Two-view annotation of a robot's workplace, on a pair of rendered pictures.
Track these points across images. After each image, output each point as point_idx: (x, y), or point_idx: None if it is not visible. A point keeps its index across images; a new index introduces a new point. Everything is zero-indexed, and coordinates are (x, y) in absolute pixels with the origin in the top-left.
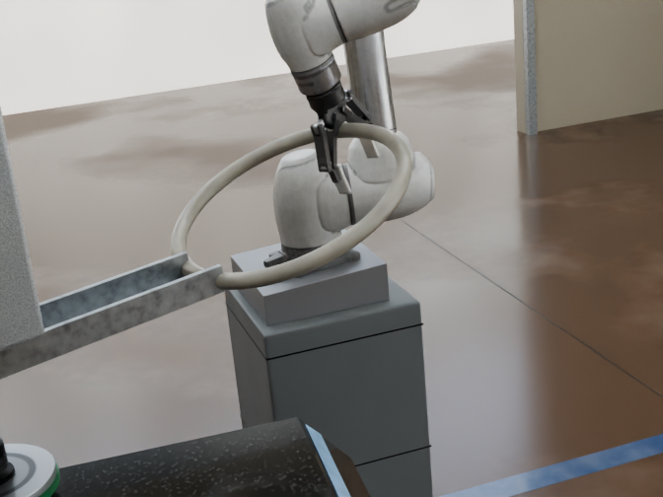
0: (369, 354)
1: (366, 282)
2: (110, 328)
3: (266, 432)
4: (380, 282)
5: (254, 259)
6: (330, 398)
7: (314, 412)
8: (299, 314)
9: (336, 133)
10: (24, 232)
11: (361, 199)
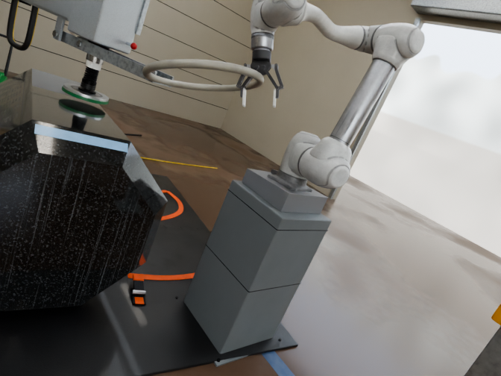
0: (253, 222)
1: (277, 195)
2: (117, 63)
3: (118, 134)
4: (282, 200)
5: None
6: (233, 226)
7: (227, 226)
8: (251, 186)
9: None
10: (102, 3)
11: (303, 159)
